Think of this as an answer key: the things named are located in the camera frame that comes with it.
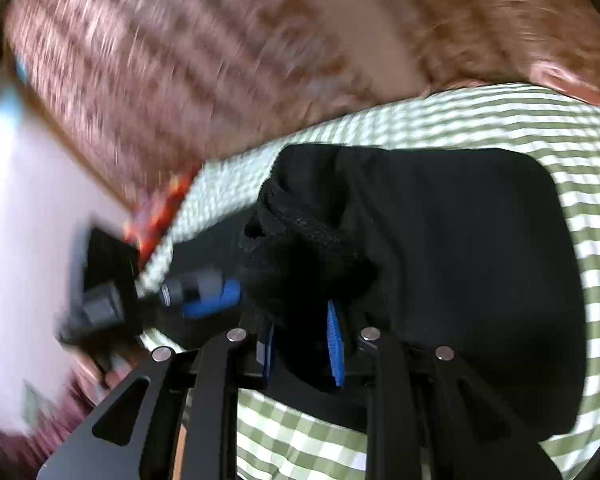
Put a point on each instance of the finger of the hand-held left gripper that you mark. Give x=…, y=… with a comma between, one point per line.
x=205, y=295

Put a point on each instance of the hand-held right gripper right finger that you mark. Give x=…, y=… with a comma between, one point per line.
x=335, y=345

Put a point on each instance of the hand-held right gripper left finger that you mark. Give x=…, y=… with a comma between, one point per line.
x=267, y=360

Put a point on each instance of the black pants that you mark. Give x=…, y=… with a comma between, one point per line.
x=455, y=260

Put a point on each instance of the colourful patchwork pillow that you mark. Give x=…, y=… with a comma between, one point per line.
x=155, y=220

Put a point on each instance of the brown floral curtain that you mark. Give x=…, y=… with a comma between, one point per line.
x=155, y=70

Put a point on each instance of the green checkered bed sheet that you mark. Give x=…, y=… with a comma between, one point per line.
x=480, y=115

